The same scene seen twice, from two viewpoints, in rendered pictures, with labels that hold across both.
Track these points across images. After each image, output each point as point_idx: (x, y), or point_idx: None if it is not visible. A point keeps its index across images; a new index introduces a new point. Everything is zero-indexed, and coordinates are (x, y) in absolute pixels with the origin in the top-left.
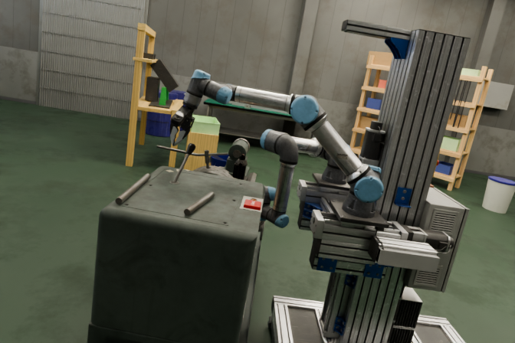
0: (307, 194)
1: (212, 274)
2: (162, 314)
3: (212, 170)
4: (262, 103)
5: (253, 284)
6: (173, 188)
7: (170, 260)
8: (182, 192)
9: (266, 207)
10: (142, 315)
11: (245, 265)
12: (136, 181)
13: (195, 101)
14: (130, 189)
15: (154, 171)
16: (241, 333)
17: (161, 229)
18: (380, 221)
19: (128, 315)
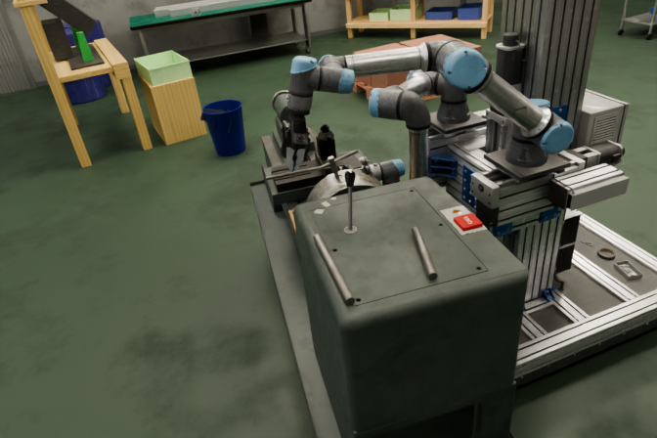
0: (431, 148)
1: (487, 328)
2: (436, 388)
3: None
4: (388, 70)
5: None
6: (364, 241)
7: (439, 337)
8: (380, 242)
9: None
10: (414, 400)
11: (522, 304)
12: (326, 257)
13: (308, 104)
14: (339, 275)
15: (306, 222)
16: None
17: (424, 312)
18: (559, 162)
19: (398, 406)
